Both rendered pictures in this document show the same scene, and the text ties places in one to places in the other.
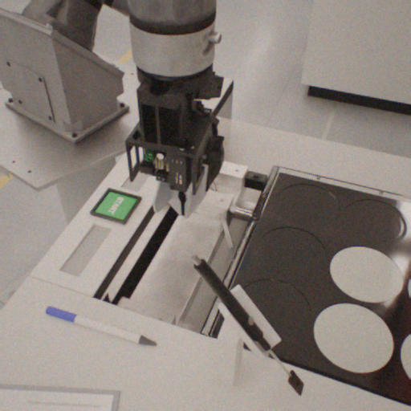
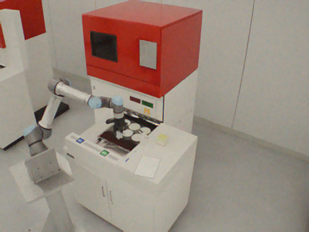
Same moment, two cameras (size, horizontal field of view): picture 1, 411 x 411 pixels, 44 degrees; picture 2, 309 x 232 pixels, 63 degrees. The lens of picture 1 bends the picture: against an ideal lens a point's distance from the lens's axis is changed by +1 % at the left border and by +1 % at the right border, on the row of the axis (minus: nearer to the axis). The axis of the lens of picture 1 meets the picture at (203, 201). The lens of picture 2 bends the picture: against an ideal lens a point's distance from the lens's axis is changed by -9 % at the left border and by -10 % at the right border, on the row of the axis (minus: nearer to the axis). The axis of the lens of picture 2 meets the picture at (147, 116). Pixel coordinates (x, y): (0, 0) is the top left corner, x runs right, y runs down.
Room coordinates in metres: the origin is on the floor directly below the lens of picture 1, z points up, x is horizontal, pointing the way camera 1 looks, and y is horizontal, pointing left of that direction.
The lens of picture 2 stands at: (-0.13, 1.59, 2.36)
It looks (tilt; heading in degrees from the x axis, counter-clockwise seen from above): 34 degrees down; 282
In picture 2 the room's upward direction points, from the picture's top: straight up
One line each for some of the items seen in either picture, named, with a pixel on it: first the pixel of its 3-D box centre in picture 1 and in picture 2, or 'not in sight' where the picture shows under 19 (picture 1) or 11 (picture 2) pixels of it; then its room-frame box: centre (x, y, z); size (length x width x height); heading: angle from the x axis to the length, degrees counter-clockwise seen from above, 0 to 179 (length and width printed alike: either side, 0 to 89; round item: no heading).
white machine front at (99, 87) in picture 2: not in sight; (124, 103); (0.55, -0.51, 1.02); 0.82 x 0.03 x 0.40; 159
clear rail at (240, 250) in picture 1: (245, 240); (113, 144); (0.51, -0.06, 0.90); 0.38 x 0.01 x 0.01; 159
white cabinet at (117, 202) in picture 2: not in sight; (129, 182); (0.41, -0.11, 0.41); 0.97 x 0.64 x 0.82; 159
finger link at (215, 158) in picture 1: (201, 157); not in sight; (0.43, 0.00, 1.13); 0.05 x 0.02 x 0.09; 74
